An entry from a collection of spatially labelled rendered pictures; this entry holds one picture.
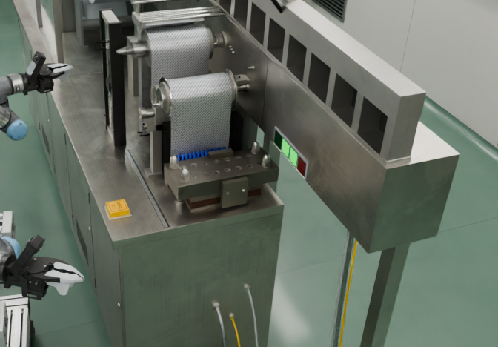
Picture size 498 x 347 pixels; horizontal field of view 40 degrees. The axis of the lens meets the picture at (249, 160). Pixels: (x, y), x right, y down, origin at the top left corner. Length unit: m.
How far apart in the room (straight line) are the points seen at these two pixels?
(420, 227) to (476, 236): 2.10
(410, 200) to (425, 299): 1.71
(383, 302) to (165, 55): 1.21
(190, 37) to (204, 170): 0.53
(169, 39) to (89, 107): 0.70
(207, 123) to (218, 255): 0.50
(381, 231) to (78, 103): 1.71
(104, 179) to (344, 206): 1.02
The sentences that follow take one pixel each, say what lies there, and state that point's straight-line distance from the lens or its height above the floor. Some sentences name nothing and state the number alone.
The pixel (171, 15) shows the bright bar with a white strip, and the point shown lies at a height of 1.45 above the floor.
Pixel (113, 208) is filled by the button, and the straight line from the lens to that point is 2.48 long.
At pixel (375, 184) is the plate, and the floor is 1.37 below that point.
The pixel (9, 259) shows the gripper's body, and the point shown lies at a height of 1.24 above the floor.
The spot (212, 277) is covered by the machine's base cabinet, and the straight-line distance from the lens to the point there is 2.66.
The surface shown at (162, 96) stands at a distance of 2.46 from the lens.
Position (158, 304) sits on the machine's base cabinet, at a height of 0.55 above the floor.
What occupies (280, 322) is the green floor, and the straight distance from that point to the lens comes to 3.37.
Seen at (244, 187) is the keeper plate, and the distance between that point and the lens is 2.49.
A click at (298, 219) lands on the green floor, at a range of 3.99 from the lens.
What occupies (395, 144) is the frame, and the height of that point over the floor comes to 1.51.
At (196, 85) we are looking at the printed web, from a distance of 2.48.
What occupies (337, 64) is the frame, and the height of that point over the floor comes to 1.60.
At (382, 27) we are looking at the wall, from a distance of 5.92.
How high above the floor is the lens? 2.42
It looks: 33 degrees down
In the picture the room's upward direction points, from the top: 5 degrees clockwise
